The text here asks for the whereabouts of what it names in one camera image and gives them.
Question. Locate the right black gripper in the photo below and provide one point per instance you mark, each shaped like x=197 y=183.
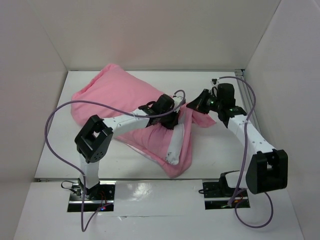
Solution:
x=200 y=101

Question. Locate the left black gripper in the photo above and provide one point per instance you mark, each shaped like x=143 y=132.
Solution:
x=174 y=117

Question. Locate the white pillow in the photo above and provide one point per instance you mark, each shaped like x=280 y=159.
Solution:
x=175 y=145

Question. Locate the pink pillowcase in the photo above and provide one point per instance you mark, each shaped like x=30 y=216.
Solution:
x=116 y=88

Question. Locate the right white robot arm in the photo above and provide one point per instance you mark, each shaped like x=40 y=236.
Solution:
x=264 y=168

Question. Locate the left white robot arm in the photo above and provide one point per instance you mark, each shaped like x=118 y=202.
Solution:
x=93 y=140

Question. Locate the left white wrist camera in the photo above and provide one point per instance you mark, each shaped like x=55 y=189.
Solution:
x=178 y=101

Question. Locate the aluminium frame rail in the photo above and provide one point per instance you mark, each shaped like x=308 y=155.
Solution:
x=244 y=90

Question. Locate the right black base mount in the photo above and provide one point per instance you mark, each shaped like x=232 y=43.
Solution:
x=216 y=197

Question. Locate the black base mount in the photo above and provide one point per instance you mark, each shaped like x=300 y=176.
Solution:
x=101 y=198
x=216 y=197

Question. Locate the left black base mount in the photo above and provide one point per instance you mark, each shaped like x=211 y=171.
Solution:
x=101 y=198

